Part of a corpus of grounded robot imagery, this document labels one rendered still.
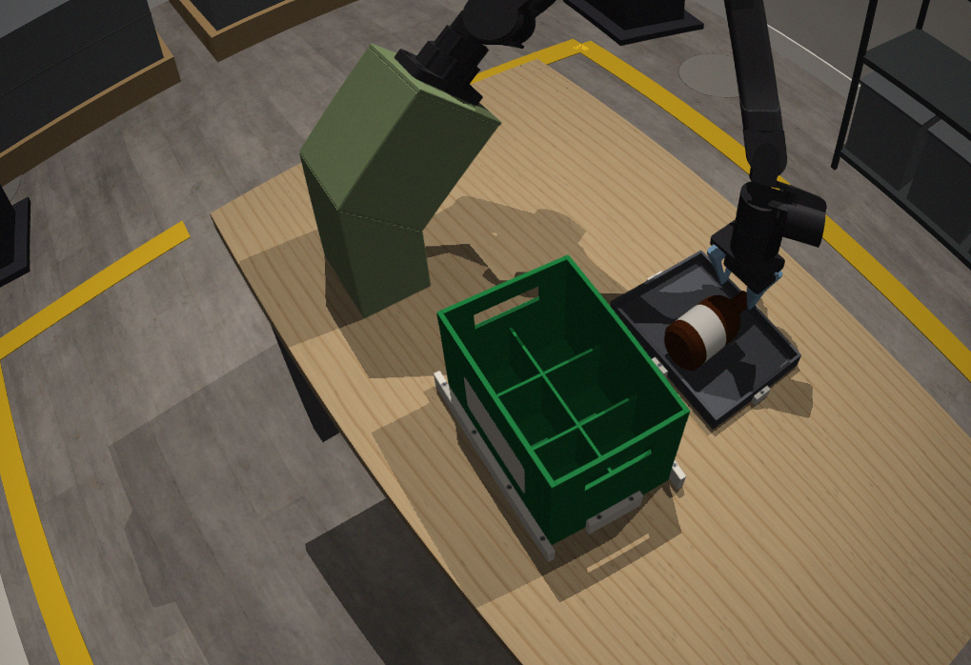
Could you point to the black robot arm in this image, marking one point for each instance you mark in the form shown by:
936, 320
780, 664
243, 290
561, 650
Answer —
450, 64

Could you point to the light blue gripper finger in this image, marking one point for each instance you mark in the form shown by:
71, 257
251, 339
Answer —
751, 302
716, 255

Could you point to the green plastic crate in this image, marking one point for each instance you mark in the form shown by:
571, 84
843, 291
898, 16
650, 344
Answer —
621, 408

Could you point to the brown bottle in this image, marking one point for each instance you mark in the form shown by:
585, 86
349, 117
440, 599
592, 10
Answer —
704, 330

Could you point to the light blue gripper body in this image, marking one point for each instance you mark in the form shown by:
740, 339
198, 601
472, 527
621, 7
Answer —
745, 254

